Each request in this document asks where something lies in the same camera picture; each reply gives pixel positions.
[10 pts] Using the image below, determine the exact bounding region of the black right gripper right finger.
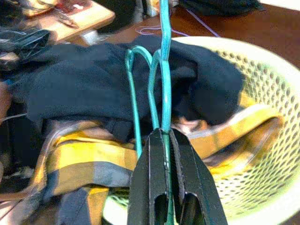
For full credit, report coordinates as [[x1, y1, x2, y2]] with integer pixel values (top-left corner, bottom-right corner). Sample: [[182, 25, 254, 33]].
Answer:
[[170, 128, 228, 225]]

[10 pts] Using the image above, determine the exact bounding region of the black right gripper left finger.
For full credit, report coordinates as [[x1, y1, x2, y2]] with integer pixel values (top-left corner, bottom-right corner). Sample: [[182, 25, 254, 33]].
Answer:
[[127, 128, 169, 225]]

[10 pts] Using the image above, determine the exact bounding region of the teal plastic hanger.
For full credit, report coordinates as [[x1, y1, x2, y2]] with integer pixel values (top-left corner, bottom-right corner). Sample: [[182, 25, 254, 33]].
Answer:
[[125, 0, 176, 225]]

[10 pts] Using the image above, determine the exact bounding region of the dark navy garment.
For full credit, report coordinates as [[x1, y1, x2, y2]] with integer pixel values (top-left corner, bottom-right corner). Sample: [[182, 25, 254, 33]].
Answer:
[[9, 35, 244, 127]]

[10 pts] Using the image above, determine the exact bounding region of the yellow grey plaid shirt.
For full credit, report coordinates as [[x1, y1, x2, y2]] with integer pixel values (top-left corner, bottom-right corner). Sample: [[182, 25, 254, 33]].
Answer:
[[0, 93, 285, 225]]

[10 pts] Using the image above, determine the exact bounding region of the light green plastic basket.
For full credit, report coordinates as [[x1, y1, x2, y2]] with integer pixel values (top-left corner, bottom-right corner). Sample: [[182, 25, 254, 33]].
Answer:
[[103, 36, 300, 225]]

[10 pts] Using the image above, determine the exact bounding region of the small light wood table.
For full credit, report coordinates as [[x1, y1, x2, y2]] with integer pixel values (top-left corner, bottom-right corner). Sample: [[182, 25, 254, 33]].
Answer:
[[21, 0, 117, 43]]

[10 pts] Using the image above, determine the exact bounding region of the dark wooden table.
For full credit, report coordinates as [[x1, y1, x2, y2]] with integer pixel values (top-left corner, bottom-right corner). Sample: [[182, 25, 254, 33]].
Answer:
[[138, 2, 300, 68]]

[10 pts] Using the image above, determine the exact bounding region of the black fabric bag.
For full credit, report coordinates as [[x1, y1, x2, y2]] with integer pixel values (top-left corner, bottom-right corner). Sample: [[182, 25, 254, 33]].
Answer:
[[180, 0, 267, 16]]

